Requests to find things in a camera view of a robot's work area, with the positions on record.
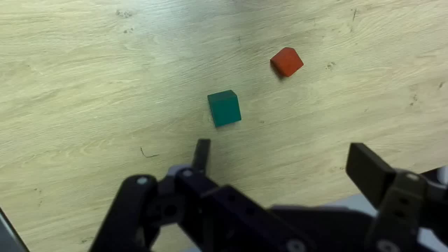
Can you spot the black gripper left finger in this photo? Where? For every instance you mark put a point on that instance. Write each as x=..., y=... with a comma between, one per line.
x=140, y=210

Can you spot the green block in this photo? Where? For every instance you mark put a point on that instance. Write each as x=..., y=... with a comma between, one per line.
x=224, y=108

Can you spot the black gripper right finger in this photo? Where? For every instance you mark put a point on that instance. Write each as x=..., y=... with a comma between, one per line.
x=372, y=175

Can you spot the orange block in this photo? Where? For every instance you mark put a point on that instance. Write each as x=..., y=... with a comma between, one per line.
x=286, y=62

